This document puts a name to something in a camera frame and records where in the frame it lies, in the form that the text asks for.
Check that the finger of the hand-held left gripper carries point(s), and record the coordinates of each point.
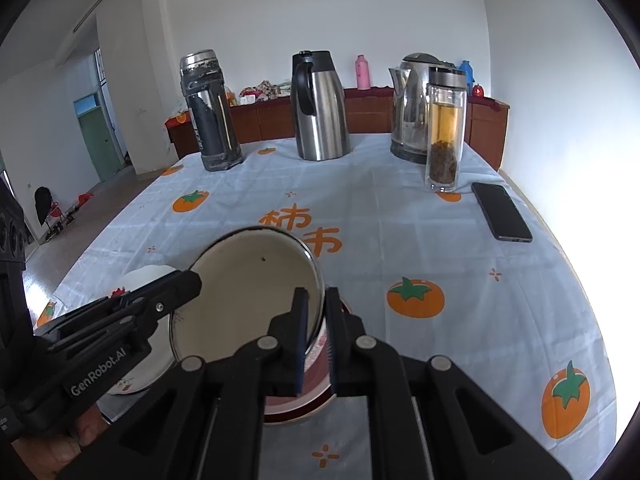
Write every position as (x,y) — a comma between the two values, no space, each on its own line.
(135,294)
(175,287)

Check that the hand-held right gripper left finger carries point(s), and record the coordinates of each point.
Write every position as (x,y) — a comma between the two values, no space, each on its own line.
(300,340)

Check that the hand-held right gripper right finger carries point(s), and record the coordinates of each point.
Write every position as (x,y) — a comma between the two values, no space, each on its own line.
(332,345)

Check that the pink floral plate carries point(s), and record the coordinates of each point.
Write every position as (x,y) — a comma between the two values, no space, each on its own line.
(300,418)
(315,360)

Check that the white plate with red flowers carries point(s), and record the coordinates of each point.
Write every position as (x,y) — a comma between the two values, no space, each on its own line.
(145,377)

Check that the metal-rimmed bowl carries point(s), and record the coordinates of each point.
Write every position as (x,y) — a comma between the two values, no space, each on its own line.
(250,300)

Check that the person's left hand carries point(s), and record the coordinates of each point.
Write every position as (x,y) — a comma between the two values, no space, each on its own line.
(90,427)

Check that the red bag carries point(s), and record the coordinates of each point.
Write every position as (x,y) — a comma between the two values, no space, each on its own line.
(85,198)

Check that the persimmon print tablecloth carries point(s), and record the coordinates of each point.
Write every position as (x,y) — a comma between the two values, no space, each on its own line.
(400,220)

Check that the green door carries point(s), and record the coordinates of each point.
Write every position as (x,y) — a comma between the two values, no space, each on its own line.
(97,145)

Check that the orange box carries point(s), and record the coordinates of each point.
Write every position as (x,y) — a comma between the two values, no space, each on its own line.
(177,119)

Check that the black thermos flask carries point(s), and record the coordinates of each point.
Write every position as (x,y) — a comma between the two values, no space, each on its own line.
(210,120)

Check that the black smartphone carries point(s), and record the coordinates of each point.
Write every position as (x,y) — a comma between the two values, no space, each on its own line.
(500,212)

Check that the pile of cloth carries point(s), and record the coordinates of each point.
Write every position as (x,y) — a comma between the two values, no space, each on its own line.
(265,90)

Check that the barred window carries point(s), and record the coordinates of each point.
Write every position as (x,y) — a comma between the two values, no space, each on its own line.
(101,67)

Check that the wooden cabinet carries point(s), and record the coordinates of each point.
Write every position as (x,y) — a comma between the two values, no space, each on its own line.
(370,110)

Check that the glass tea bottle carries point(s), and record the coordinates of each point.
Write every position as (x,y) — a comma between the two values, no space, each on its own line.
(445,135)

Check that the steel electric kettle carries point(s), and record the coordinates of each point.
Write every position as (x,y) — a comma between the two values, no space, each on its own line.
(407,110)

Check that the pink thermos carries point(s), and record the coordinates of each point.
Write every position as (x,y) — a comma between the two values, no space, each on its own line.
(363,72)

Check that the fluorescent tube light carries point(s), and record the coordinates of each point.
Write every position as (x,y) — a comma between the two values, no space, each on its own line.
(91,11)

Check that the blue thermos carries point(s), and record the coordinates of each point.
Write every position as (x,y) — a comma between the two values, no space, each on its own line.
(467,71)

